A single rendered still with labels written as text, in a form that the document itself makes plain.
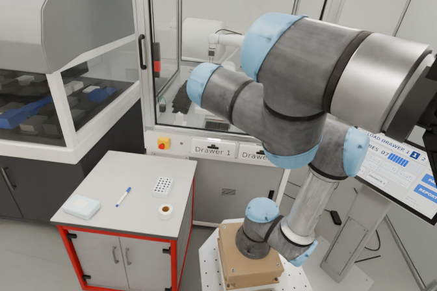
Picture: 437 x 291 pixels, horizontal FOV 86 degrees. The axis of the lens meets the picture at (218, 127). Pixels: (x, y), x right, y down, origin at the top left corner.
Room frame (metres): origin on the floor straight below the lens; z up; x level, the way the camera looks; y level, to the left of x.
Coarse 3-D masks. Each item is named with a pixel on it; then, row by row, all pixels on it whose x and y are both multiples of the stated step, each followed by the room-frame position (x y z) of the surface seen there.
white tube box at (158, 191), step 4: (160, 180) 1.01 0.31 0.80; (164, 180) 1.01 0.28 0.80; (168, 180) 1.02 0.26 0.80; (172, 180) 1.02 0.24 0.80; (156, 184) 0.97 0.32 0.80; (164, 184) 0.98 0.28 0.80; (168, 184) 0.99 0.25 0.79; (172, 184) 1.02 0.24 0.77; (156, 188) 0.94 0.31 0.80; (160, 188) 0.96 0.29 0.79; (164, 188) 0.95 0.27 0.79; (168, 188) 0.95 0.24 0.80; (152, 192) 0.92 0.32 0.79; (156, 192) 0.92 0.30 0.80; (160, 192) 0.92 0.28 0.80; (164, 192) 0.92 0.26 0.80; (168, 192) 0.94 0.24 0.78; (152, 196) 0.92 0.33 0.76; (156, 196) 0.92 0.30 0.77; (160, 196) 0.91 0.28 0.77; (164, 196) 0.91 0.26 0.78
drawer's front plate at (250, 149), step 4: (240, 144) 1.27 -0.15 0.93; (244, 144) 1.28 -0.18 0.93; (240, 148) 1.26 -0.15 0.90; (244, 148) 1.26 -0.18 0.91; (248, 148) 1.26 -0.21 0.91; (252, 148) 1.26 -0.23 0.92; (256, 148) 1.26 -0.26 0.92; (260, 148) 1.26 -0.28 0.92; (240, 152) 1.26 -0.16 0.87; (244, 152) 1.26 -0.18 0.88; (248, 152) 1.26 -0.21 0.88; (252, 152) 1.26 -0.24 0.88; (240, 156) 1.26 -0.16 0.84; (244, 156) 1.26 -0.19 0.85; (256, 156) 1.26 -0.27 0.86; (260, 156) 1.26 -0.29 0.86; (256, 160) 1.26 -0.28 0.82; (260, 160) 1.26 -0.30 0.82; (264, 160) 1.26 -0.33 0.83; (268, 160) 1.26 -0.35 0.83
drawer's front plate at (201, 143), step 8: (192, 144) 1.27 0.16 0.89; (200, 144) 1.27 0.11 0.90; (208, 144) 1.27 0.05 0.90; (216, 144) 1.27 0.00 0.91; (224, 144) 1.27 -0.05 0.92; (232, 144) 1.26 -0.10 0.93; (192, 152) 1.27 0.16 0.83; (200, 152) 1.27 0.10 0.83; (208, 152) 1.27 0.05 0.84; (224, 152) 1.27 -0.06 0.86; (232, 152) 1.26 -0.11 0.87
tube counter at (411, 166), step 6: (384, 150) 1.06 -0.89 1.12; (384, 156) 1.04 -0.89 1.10; (390, 156) 1.03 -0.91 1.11; (396, 156) 1.02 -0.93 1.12; (396, 162) 0.99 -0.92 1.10; (402, 162) 0.98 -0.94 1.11; (408, 162) 0.97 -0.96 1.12; (408, 168) 0.95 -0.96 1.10; (414, 168) 0.94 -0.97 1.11; (420, 168) 0.93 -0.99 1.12
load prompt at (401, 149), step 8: (376, 136) 1.14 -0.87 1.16; (384, 136) 1.12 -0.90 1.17; (384, 144) 1.09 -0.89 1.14; (392, 144) 1.07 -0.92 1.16; (400, 144) 1.06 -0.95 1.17; (400, 152) 1.03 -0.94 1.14; (408, 152) 1.01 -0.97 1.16; (416, 152) 1.00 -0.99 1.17; (416, 160) 0.97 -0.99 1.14; (424, 160) 0.95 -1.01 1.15
